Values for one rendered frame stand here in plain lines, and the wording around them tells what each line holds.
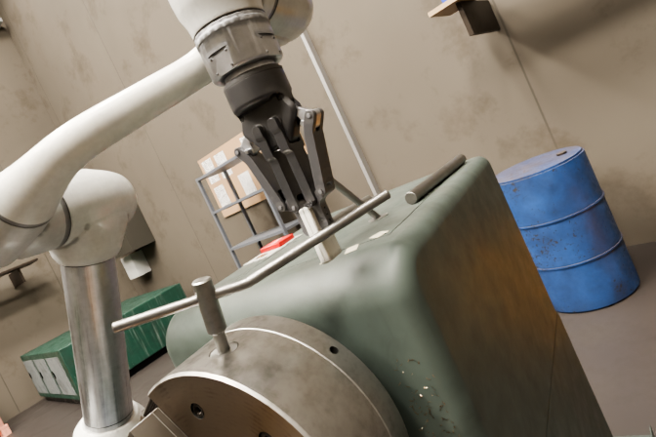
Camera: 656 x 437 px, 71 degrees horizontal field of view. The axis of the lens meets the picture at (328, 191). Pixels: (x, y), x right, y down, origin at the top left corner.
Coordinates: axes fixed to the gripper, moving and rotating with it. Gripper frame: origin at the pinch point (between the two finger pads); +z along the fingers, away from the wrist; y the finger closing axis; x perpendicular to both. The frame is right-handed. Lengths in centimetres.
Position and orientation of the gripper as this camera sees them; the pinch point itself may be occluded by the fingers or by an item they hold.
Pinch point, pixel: (320, 231)
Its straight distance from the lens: 55.2
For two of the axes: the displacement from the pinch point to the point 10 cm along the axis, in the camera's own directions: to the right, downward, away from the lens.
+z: 4.0, 9.1, 0.6
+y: 7.9, -3.1, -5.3
